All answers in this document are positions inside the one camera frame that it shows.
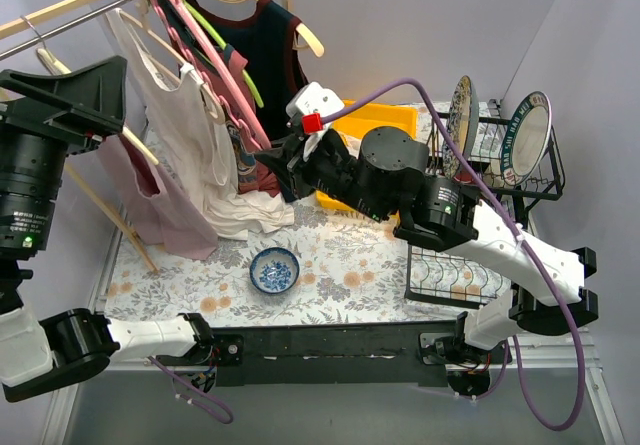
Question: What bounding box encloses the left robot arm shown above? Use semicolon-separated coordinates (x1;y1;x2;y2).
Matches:
1;56;214;403

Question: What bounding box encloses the crumpled white cloth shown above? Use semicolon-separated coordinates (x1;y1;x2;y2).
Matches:
203;191;295;241

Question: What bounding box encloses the blue white ceramic bowl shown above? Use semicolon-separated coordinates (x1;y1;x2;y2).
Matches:
249;247;300;295

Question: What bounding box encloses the wooden clothes rack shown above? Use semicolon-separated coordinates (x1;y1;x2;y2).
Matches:
0;0;296;274

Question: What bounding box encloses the pink tank top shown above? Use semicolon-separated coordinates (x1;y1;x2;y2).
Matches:
97;135;218;260

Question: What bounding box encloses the cream white tank top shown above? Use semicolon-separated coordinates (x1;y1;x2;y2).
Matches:
106;9;236;230

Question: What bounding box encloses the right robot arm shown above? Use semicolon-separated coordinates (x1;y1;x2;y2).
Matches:
255;126;599;363

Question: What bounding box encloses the cream plastic hanger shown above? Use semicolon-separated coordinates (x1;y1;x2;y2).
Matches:
20;15;71;75

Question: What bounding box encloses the floral tablecloth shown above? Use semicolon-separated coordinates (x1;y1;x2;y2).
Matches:
102;99;531;326

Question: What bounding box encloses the yellow plastic bin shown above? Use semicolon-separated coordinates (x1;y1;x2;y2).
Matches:
316;103;428;221

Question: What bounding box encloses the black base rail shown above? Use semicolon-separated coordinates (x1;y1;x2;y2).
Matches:
158;320;504;387

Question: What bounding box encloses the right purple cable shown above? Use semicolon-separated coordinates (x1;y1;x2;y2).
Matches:
319;77;586;431

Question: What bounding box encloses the navy maroon tank top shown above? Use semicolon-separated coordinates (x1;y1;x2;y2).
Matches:
177;0;316;204

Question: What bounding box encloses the black wire dish rack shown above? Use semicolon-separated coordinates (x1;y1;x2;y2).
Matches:
403;99;566;311

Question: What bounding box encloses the lime green hanger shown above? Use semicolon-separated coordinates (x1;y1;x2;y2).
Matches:
181;0;264;108

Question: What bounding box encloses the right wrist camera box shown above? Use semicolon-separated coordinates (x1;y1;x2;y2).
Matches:
285;82;345;161

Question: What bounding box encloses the pink plastic hanger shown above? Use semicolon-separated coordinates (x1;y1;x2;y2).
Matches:
129;0;274;154

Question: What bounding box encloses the green rimmed white plate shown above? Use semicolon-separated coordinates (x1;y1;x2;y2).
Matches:
499;91;552;187

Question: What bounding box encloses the floral patterned plate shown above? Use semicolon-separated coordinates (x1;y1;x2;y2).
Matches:
442;75;479;181

